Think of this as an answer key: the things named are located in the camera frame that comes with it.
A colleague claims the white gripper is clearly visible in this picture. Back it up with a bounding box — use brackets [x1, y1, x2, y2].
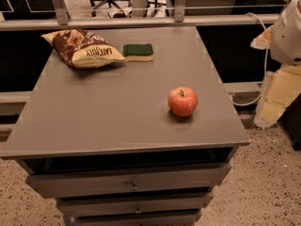
[250, 3, 301, 129]

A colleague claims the red apple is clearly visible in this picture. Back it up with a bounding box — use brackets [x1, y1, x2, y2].
[167, 87, 198, 117]

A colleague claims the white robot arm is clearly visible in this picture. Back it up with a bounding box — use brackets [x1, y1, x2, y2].
[250, 0, 301, 128]

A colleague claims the brown chip bag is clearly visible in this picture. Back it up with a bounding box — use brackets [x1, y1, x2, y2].
[42, 29, 124, 69]

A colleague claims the top grey drawer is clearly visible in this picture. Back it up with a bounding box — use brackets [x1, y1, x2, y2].
[26, 163, 231, 198]

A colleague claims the grey drawer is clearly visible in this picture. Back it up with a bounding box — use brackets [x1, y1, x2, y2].
[26, 163, 231, 198]
[64, 209, 201, 226]
[57, 189, 213, 218]

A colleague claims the green yellow sponge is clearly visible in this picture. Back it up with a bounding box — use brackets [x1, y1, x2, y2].
[123, 43, 154, 62]

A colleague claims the black office chair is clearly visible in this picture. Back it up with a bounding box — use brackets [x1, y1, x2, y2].
[89, 0, 132, 17]

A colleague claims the grey drawer cabinet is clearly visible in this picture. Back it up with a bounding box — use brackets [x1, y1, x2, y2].
[0, 25, 251, 226]

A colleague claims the bottom grey drawer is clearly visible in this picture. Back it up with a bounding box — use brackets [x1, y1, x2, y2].
[64, 209, 201, 226]

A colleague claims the grey metal railing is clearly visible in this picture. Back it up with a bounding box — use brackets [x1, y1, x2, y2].
[1, 0, 292, 31]

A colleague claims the middle grey drawer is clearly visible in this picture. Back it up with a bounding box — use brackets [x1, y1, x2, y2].
[57, 189, 213, 218]

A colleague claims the white cable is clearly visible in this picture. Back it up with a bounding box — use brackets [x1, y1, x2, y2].
[230, 11, 271, 107]

